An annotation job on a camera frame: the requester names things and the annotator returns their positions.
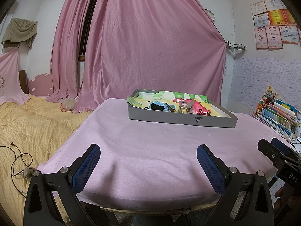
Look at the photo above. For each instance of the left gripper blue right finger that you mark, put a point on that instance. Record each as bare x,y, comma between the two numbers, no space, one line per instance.
244,198

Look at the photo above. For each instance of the wall certificates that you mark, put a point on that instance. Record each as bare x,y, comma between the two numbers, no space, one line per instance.
274,25

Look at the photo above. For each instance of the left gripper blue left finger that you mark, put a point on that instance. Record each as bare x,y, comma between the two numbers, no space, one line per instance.
40,207

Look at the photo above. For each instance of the pink tablecloth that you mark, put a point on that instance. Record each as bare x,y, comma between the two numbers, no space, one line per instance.
150,166

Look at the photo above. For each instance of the yellow bed blanket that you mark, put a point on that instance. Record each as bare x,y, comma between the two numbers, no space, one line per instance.
30,134

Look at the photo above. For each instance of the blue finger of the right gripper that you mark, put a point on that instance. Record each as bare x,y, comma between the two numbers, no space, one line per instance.
286,150
275,155

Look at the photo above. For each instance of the large pink curtain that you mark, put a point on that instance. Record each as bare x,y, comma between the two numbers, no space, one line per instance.
168,45

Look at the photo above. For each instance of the stack of books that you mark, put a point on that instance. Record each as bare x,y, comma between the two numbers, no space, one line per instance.
281,116

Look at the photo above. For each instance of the olive green hanging cloth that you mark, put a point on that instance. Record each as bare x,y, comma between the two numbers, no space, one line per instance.
20,30

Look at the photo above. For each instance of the grey tray with colourful liner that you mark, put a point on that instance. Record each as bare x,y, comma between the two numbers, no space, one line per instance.
178,108

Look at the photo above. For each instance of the round wall clock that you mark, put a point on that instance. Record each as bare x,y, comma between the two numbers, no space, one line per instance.
210,14

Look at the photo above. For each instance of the light blue smart watch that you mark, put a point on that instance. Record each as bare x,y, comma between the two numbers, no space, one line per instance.
161,106

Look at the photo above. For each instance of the wire wall rack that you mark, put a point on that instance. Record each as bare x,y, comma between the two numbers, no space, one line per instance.
235,47

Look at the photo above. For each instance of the pink sheet on wall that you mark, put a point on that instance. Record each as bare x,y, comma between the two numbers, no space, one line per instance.
10,85

